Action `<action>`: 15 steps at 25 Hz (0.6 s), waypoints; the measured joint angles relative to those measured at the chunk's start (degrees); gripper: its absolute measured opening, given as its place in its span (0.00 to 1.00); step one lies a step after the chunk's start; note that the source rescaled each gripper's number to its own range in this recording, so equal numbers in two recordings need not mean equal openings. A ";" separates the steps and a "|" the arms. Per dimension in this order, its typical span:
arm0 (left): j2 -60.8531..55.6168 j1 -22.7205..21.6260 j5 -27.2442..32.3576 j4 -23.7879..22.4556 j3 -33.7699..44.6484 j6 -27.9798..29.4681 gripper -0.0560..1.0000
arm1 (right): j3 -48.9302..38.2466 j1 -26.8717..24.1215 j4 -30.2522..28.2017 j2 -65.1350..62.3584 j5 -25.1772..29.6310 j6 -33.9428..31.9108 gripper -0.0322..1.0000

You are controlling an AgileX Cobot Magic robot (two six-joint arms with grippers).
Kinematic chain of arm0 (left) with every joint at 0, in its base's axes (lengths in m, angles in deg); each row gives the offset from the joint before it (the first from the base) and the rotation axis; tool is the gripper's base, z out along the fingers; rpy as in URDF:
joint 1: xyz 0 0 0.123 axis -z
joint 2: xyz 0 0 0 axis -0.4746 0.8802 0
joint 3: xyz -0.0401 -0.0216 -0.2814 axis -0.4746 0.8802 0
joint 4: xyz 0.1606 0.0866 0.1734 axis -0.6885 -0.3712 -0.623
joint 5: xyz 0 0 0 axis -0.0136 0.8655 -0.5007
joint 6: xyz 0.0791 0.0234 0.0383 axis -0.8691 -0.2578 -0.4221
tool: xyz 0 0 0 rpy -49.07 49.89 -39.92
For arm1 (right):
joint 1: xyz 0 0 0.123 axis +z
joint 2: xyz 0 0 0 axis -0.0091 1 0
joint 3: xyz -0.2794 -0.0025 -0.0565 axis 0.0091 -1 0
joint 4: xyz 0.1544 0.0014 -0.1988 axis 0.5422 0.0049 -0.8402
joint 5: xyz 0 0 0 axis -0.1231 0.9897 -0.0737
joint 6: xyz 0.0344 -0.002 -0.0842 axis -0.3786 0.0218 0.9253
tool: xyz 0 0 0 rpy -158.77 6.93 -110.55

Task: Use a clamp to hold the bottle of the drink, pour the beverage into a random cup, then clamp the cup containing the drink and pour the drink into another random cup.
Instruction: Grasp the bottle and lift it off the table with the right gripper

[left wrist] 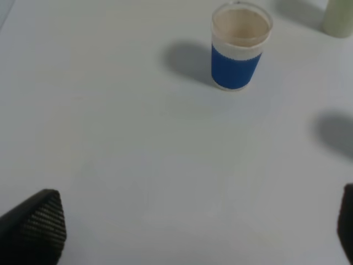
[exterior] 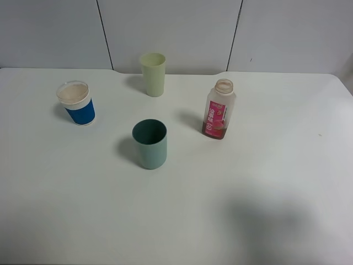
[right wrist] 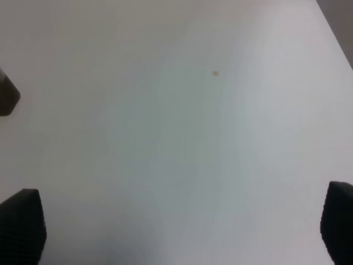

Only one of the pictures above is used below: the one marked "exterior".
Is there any plastic drink bottle pink label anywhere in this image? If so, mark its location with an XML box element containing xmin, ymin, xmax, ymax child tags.
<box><xmin>202</xmin><ymin>79</ymin><xmax>236</xmax><ymax>140</ymax></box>

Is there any teal green plastic cup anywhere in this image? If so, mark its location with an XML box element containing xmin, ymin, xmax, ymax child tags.
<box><xmin>132</xmin><ymin>119</ymin><xmax>168</xmax><ymax>169</ymax></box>

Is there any pale yellow plastic cup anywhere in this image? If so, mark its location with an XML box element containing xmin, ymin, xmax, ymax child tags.
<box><xmin>140</xmin><ymin>52</ymin><xmax>166</xmax><ymax>97</ymax></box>

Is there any clear cup with blue sleeve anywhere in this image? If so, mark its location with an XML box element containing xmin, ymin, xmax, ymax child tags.
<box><xmin>56</xmin><ymin>81</ymin><xmax>95</xmax><ymax>126</ymax></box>

